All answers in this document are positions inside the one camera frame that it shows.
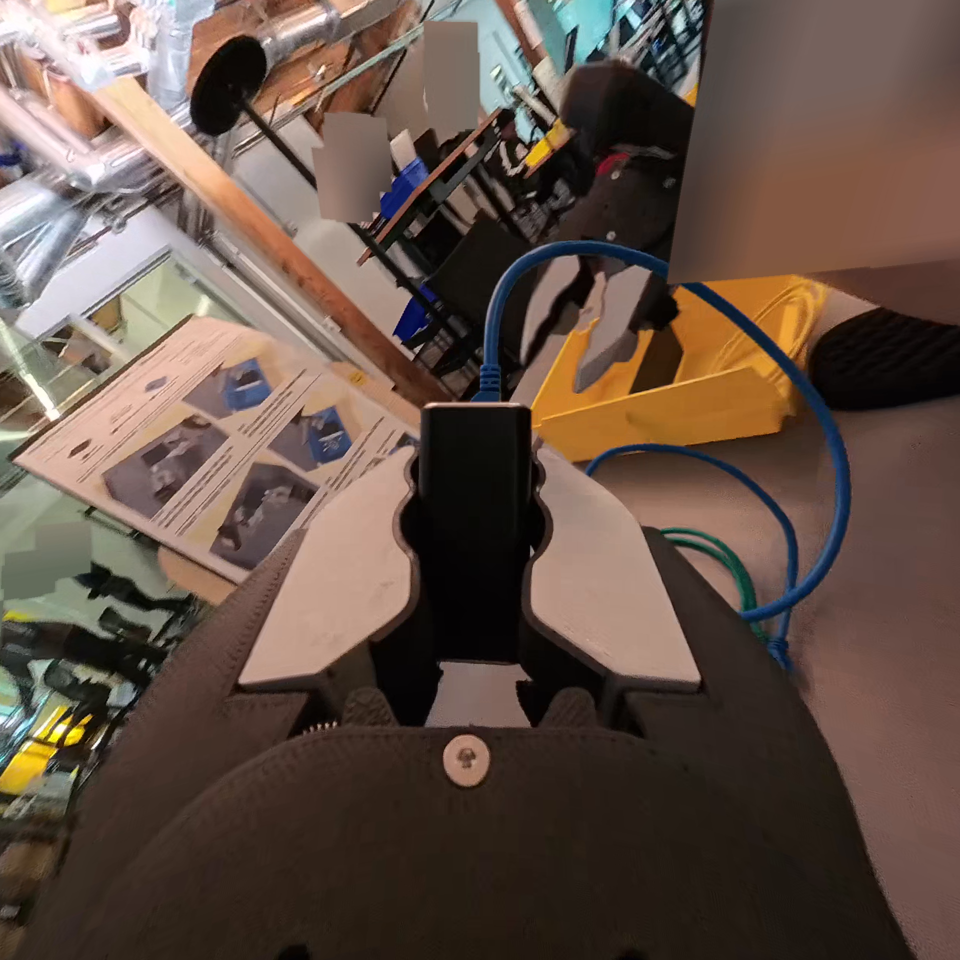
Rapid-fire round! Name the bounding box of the black textured pad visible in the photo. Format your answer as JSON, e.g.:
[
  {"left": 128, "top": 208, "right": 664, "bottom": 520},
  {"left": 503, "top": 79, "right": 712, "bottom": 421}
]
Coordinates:
[{"left": 808, "top": 307, "right": 960, "bottom": 412}]

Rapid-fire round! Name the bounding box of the black chair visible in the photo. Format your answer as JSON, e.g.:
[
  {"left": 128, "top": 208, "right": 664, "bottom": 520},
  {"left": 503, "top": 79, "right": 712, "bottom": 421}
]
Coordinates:
[{"left": 422, "top": 216, "right": 543, "bottom": 380}]

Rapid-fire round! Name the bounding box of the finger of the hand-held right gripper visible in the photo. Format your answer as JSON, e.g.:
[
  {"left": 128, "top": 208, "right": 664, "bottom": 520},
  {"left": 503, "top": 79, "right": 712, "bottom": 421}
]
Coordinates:
[
  {"left": 573, "top": 264, "right": 654, "bottom": 395},
  {"left": 519, "top": 258, "right": 584, "bottom": 363}
]

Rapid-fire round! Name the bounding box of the black ethernet port adapter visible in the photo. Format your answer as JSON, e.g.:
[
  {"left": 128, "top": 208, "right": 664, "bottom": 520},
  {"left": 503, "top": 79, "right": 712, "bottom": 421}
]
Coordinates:
[{"left": 418, "top": 402, "right": 536, "bottom": 666}]

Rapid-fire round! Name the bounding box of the printed instruction sheet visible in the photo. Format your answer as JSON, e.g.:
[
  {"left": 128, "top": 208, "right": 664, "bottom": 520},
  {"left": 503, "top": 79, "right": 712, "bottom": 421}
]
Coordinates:
[{"left": 10, "top": 315, "right": 421, "bottom": 585}]

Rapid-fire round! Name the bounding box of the blue storage bin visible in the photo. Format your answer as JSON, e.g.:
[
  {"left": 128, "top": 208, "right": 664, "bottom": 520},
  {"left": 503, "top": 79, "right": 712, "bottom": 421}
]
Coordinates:
[
  {"left": 393, "top": 294, "right": 441, "bottom": 348},
  {"left": 377, "top": 159, "right": 438, "bottom": 220}
]

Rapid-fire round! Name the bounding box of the green cable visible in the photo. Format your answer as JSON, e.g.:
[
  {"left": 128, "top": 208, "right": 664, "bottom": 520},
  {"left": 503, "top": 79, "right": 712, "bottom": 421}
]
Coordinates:
[{"left": 658, "top": 528, "right": 775, "bottom": 648}]

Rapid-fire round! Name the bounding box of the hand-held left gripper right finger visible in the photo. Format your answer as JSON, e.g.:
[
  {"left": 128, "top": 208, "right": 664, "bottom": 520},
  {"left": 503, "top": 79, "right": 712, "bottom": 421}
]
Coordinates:
[{"left": 523, "top": 446, "right": 704, "bottom": 693}]

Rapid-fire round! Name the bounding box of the wooden beam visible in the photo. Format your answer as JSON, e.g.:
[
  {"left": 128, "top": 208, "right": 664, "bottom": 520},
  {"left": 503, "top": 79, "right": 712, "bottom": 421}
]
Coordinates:
[{"left": 86, "top": 71, "right": 455, "bottom": 410}]

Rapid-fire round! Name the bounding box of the yellow plastic bin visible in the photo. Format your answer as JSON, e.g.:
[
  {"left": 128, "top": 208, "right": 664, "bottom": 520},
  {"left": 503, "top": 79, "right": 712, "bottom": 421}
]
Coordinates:
[{"left": 531, "top": 274, "right": 828, "bottom": 463}]

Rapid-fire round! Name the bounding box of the silver metal duct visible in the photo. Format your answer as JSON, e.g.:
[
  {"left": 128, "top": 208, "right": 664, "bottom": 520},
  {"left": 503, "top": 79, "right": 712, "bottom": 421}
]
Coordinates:
[{"left": 258, "top": 0, "right": 399, "bottom": 70}]

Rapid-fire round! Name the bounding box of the wooden-top metal table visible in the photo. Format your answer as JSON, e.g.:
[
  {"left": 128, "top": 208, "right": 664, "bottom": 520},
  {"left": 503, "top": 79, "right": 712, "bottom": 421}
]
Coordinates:
[{"left": 355, "top": 107, "right": 520, "bottom": 268}]

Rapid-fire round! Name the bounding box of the blue ethernet cable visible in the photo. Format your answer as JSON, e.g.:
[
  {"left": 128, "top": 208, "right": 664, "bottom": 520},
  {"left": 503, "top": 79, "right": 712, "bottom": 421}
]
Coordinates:
[{"left": 480, "top": 240, "right": 853, "bottom": 672}]

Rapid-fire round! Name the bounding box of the brown cardboard board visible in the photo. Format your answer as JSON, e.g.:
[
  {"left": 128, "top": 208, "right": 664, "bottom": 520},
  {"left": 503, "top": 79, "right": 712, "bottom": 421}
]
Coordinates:
[{"left": 153, "top": 541, "right": 246, "bottom": 609}]

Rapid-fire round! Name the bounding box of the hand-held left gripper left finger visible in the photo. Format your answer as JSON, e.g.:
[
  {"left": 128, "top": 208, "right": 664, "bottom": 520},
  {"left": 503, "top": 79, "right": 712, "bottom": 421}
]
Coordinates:
[{"left": 237, "top": 447, "right": 420, "bottom": 693}]

